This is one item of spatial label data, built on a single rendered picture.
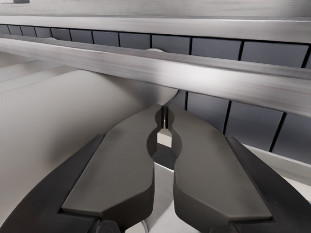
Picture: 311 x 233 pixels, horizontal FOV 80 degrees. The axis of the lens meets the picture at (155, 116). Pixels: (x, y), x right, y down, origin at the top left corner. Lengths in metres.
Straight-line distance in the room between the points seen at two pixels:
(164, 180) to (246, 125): 0.14
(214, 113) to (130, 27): 0.11
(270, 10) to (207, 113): 0.10
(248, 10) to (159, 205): 0.26
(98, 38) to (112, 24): 0.02
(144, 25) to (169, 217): 0.26
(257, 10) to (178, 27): 0.07
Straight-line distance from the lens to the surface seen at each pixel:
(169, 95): 0.16
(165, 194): 0.28
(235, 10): 0.20
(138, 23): 0.19
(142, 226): 0.37
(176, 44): 0.17
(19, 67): 0.21
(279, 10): 0.20
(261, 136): 0.17
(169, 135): 0.16
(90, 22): 0.23
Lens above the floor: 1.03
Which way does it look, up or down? 47 degrees down
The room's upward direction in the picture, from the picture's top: 129 degrees counter-clockwise
